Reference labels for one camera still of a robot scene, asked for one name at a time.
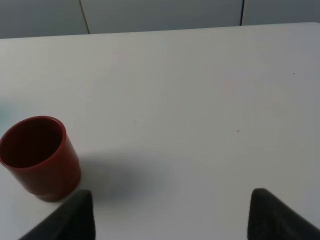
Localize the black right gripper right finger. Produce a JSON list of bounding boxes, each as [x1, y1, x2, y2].
[[247, 188, 320, 240]]

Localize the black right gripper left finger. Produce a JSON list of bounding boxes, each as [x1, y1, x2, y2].
[[21, 190, 96, 240]]

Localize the red plastic cup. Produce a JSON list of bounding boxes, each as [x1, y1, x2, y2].
[[0, 116, 81, 202]]

